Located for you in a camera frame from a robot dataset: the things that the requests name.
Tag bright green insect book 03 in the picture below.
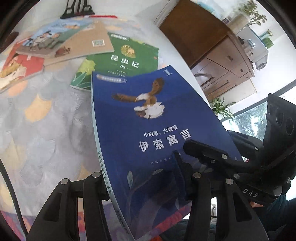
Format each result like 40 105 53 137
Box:
70 33 159 91

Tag red tassel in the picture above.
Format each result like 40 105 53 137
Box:
76 15 118 19

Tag person right forearm sleeve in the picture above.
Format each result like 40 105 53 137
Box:
254 195 295 232

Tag white microwave oven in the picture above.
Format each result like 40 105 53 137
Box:
236 27 268 70

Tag wooden sideboard cabinet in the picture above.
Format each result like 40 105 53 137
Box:
159 1 254 101

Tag tan kraft cover book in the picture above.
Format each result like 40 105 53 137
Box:
44 21 114 67

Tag antique yellow globe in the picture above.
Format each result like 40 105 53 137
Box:
0 32 19 52

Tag black fan stand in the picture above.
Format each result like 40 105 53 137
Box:
60 0 95 19

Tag potted green plant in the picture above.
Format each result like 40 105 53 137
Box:
210 97 236 120

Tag person right hand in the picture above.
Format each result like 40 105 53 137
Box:
249 201 264 208

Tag floral tablecloth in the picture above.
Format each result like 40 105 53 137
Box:
1 16 208 240

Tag window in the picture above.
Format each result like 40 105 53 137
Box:
221 80 295 141

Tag blue tissue box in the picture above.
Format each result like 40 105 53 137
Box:
197 0 224 15

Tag blue Aesop fables book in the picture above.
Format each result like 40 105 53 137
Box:
91 66 241 240

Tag green canister on microwave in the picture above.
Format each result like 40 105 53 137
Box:
259 29 273 49

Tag light blue cartoon book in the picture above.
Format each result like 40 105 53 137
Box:
16 18 93 58

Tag red book with yellow figure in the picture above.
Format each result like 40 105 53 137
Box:
1 40 44 92

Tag beige cylinder vase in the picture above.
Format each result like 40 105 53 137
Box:
227 14 249 34

